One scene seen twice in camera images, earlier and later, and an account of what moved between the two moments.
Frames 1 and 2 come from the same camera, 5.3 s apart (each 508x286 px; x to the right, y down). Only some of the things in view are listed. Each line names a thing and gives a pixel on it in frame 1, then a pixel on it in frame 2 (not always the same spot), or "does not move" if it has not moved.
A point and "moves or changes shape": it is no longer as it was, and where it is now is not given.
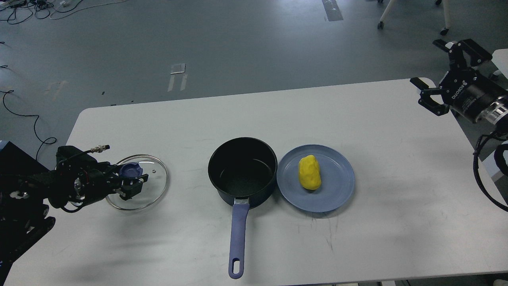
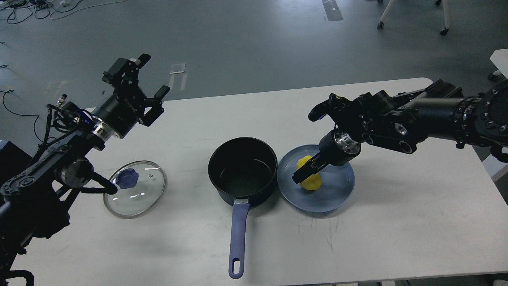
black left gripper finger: [106, 169] → [124, 72]
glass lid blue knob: [131, 170] moves or changes shape
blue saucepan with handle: [244, 170] does not move
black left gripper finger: [131, 186] → [156, 110]
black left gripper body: [81, 179] → [117, 115]
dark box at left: [14, 161] does not move
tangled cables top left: [16, 11] does not move
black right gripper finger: [456, 50] → [310, 168]
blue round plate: [337, 174] does not move
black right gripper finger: [425, 100] → [310, 167]
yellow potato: [308, 172] does not move
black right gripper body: [468, 93] → [337, 148]
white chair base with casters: [443, 31] does not move
